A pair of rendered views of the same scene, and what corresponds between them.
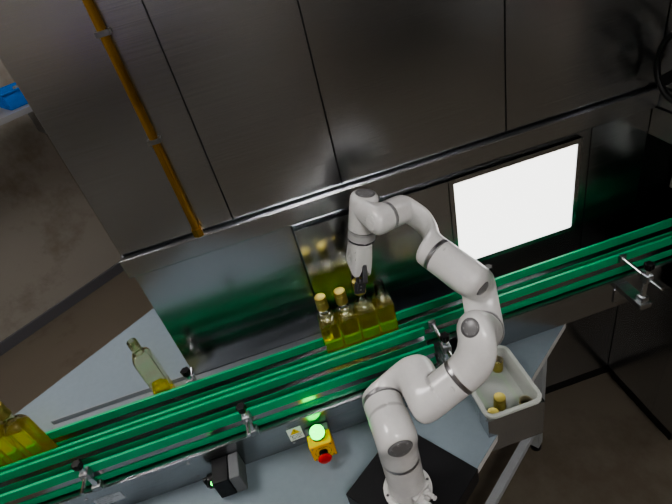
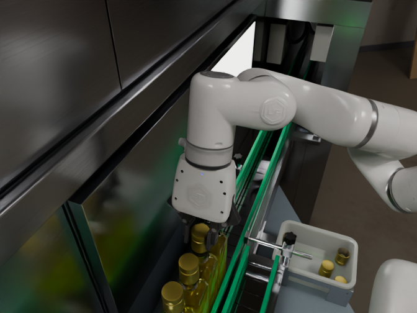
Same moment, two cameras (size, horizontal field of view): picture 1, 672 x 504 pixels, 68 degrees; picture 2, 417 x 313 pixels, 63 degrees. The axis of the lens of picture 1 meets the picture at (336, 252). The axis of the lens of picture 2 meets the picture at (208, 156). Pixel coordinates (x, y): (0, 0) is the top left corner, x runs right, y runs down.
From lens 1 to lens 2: 1.03 m
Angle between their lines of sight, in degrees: 49
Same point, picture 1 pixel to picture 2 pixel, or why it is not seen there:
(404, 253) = not seen: hidden behind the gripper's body
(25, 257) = not seen: outside the picture
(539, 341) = (280, 205)
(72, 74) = not seen: outside the picture
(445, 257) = (392, 114)
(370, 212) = (270, 92)
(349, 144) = (126, 9)
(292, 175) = (53, 82)
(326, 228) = (121, 175)
